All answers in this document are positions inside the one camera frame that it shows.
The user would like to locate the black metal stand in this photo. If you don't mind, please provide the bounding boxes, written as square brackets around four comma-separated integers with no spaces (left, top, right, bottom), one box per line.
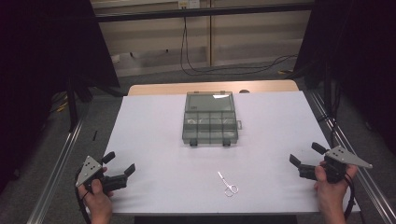
[321,59,342,150]
[66,76,79,133]

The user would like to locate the white wall socket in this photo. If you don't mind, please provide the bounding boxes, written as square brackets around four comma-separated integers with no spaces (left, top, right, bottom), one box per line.
[177,0,201,9]

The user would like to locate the white table mat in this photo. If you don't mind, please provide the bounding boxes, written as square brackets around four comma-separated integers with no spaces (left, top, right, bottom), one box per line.
[102,91,361,217]

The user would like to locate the black curtain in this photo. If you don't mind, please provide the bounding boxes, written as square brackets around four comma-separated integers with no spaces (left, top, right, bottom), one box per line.
[0,0,121,194]
[293,0,396,157]

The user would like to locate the small silver scissors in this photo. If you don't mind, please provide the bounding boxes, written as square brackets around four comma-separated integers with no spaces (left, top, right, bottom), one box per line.
[217,171,240,198]

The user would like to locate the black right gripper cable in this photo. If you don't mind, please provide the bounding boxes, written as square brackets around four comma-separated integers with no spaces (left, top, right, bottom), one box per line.
[342,172,357,220]

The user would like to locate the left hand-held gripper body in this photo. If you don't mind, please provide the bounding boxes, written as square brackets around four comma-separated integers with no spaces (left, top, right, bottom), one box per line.
[75,155,129,194]

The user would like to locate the black horizontal bar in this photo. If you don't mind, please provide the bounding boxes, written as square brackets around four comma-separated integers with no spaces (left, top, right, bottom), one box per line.
[92,2,316,23]

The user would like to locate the clear grey plastic organizer box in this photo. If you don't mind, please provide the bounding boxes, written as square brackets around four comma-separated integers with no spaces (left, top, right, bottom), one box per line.
[181,91,243,147]

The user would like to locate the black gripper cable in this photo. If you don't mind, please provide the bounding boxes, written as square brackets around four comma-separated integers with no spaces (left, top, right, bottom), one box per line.
[74,169,93,224]
[342,172,357,220]

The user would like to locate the black wall cable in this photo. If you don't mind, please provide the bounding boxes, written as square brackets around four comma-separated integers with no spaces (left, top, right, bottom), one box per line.
[179,16,299,77]

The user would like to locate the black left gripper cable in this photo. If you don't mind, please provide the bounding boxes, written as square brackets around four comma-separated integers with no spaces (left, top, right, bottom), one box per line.
[74,169,93,224]

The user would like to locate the aluminium floor rail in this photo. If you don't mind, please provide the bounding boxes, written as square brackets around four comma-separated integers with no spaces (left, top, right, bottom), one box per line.
[306,89,396,224]
[26,116,86,224]

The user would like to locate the person's left hand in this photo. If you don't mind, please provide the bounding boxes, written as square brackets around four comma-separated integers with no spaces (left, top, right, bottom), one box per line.
[78,167,115,216]

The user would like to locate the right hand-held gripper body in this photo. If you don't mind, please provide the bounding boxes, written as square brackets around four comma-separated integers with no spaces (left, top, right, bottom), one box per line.
[298,145,374,185]

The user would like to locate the yellow floor cable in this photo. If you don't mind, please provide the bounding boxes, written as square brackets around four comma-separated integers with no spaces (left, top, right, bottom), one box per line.
[49,92,70,114]

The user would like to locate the person's right hand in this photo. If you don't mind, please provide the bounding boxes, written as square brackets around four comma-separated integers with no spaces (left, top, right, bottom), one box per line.
[313,163,359,213]

